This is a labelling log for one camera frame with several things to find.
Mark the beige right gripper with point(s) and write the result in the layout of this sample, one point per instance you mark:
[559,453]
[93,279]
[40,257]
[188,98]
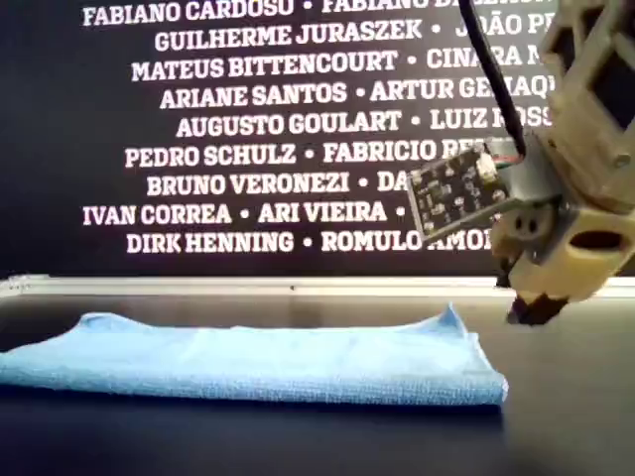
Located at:
[600,178]

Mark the blue cloth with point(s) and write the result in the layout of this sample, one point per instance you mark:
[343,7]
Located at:
[248,362]

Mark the beige grey right robot arm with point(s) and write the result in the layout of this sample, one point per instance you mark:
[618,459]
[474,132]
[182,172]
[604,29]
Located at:
[570,94]

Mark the black banner with white names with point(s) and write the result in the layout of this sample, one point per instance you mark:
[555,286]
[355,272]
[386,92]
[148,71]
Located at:
[59,124]

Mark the grey right camera bracket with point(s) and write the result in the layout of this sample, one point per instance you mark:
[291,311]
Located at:
[531,173]

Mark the right wrist camera circuit board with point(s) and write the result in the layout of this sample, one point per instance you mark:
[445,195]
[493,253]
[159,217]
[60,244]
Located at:
[456,193]

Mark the silver aluminium frame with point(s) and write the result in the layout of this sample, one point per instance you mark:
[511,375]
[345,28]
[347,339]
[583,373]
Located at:
[248,286]

